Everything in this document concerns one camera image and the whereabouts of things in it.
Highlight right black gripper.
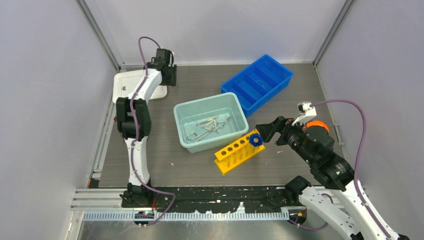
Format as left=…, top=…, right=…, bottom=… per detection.
left=255, top=114, right=316, bottom=164

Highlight test tube with blue cap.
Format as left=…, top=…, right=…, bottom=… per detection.
left=248, top=133, right=263, bottom=148

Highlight white tub lid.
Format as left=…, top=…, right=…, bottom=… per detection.
left=112, top=69, right=168, bottom=104

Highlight white clay triangle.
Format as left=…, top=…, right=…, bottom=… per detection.
left=198, top=118, right=218, bottom=133

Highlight thin metal tweezers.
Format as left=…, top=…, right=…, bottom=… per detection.
left=196, top=116, right=219, bottom=127

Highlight metal crucible tongs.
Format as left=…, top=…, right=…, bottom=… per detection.
left=186, top=116, right=232, bottom=142

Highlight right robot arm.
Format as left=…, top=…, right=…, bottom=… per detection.
left=255, top=116, right=408, bottom=240

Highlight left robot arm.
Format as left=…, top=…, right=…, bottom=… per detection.
left=113, top=48, right=177, bottom=207

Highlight orange and grey stand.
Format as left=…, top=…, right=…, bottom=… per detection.
left=302, top=120, right=330, bottom=133

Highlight blue divided plastic bin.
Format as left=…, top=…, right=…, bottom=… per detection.
left=220, top=54, right=294, bottom=118

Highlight yellow test tube rack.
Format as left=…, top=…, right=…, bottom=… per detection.
left=214, top=129, right=266, bottom=176

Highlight light green plastic tub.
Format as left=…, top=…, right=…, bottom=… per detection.
left=173, top=92, right=249, bottom=154

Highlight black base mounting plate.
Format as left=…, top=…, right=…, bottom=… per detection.
left=119, top=185, right=301, bottom=214

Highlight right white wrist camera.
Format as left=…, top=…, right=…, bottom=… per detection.
left=291, top=101, right=317, bottom=126

